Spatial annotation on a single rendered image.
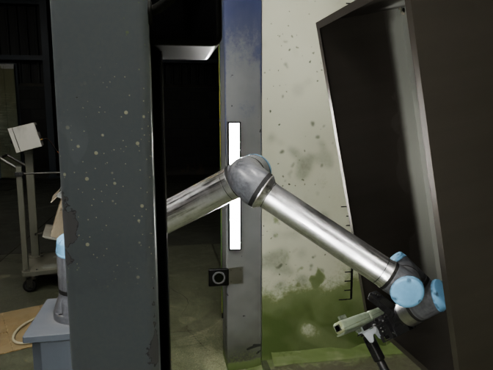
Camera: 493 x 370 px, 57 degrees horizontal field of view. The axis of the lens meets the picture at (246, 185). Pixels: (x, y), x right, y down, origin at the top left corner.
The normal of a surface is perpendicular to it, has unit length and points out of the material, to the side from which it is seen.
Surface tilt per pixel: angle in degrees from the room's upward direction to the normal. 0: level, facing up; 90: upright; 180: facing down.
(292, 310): 90
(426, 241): 90
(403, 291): 92
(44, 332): 0
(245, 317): 90
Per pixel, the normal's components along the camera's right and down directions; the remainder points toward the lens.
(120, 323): 0.18, 0.14
